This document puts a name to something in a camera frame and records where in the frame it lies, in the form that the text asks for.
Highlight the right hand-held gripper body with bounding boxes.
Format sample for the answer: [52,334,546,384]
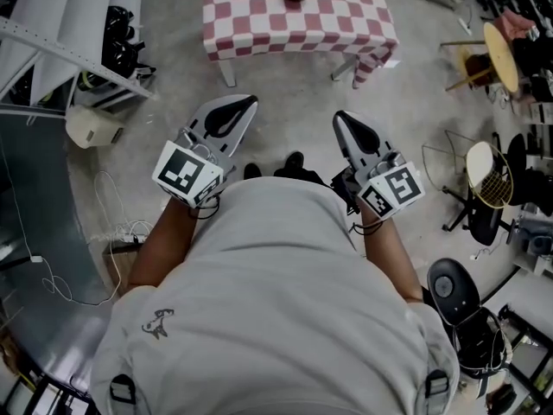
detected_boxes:
[330,148,427,221]

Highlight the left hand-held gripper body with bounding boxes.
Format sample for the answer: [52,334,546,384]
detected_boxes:
[151,124,237,209]

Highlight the person's left forearm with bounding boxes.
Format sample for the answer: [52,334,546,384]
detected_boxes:
[126,195,218,294]

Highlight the person's right forearm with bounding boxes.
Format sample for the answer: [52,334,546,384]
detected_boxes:
[359,213,425,305]

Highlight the person's black trousers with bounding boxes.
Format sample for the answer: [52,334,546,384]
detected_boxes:
[273,165,333,188]

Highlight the person's black right shoe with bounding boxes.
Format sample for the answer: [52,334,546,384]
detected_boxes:
[283,150,306,171]

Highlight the white power strip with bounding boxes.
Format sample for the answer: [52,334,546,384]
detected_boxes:
[115,230,149,245]

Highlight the black office chair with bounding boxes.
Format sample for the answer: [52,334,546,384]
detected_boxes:
[441,131,542,246]

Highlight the beige plastic box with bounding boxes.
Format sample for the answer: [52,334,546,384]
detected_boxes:
[65,103,127,150]

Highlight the black bags on shelf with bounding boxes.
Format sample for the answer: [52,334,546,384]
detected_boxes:
[99,5,146,80]

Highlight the wooden box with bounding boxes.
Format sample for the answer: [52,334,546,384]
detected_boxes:
[102,244,144,297]

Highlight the red white checkered tablecloth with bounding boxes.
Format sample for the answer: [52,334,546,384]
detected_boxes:
[201,0,400,89]

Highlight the round yellow wooden table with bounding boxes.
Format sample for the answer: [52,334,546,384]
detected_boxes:
[439,21,520,94]

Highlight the person's grey shirt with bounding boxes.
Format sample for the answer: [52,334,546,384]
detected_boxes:
[88,176,461,415]

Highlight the dark round table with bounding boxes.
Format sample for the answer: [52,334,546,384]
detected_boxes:
[0,109,114,399]

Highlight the grey metal shelf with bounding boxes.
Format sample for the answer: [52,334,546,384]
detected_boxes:
[0,0,159,118]

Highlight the white cable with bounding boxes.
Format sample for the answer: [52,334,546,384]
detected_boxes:
[41,169,153,307]

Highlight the wire chair with white cushion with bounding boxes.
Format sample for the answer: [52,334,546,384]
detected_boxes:
[421,129,516,210]

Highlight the grey backpack strap buckle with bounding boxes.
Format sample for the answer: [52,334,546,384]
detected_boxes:
[109,373,138,406]
[424,368,451,400]

